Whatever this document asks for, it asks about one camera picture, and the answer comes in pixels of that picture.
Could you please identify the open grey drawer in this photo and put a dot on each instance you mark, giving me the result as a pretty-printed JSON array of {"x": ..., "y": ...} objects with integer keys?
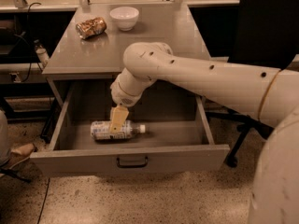
[{"x": 177, "y": 137}]

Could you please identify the white ceramic bowl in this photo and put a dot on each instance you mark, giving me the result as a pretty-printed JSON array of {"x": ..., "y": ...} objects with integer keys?
[{"x": 124, "y": 17}]

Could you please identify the black office chair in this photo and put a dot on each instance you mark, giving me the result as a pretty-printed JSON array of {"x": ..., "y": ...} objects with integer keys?
[{"x": 260, "y": 39}]

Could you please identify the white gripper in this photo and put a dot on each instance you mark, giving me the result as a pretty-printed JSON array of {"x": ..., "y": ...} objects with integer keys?
[{"x": 122, "y": 96}]

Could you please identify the grey trouser leg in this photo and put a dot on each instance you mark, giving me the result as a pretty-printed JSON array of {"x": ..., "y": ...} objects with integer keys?
[{"x": 4, "y": 144}]

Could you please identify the brown shoe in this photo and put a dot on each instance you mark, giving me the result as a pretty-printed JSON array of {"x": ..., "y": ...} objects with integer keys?
[{"x": 16, "y": 156}]

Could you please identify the grey metal cabinet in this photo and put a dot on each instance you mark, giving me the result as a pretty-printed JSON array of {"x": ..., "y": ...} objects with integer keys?
[{"x": 75, "y": 58}]

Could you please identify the small bottle beside cabinet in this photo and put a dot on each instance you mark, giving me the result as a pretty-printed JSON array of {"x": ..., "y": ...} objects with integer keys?
[{"x": 41, "y": 53}]

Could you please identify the black drawer handle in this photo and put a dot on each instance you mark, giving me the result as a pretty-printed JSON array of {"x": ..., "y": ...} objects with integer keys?
[{"x": 132, "y": 164}]

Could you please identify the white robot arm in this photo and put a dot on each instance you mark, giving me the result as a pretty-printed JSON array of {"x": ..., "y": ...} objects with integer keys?
[{"x": 275, "y": 194}]

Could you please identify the clear plastic water bottle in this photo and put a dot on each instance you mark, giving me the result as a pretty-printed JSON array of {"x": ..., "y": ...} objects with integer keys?
[{"x": 100, "y": 130}]

